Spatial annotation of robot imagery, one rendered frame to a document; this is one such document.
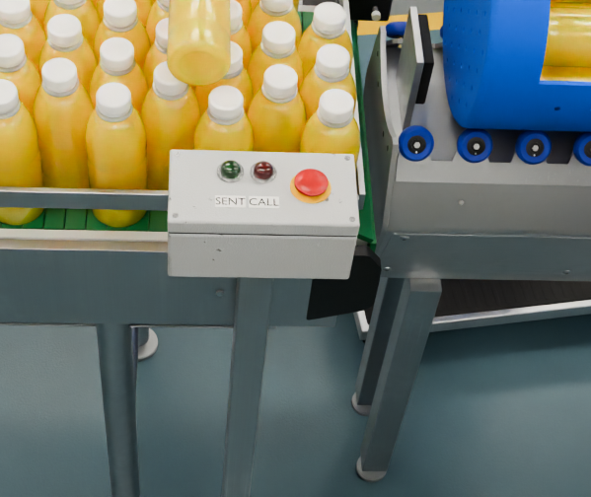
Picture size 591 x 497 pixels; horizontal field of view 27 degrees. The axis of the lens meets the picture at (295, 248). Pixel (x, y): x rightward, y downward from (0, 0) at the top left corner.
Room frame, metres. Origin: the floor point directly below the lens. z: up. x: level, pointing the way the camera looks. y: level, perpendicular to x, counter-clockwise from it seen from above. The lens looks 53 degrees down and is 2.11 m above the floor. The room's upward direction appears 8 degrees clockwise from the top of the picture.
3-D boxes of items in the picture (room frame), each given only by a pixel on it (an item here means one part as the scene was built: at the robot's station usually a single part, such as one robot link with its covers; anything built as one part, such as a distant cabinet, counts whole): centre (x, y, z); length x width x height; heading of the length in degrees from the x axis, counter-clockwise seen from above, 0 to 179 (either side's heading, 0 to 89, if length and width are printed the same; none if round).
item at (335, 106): (0.97, -0.03, 1.09); 0.04 x 0.04 x 0.02
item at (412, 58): (1.15, -0.12, 0.99); 0.10 x 0.02 x 0.12; 8
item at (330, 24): (1.11, -0.01, 1.09); 0.04 x 0.04 x 0.02
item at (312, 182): (0.84, -0.01, 1.11); 0.04 x 0.04 x 0.01
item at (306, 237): (0.83, 0.04, 1.05); 0.20 x 0.10 x 0.10; 98
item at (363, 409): (1.23, -0.18, 0.31); 0.06 x 0.06 x 0.63; 8
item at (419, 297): (1.09, -0.20, 0.31); 0.06 x 0.06 x 0.63; 8
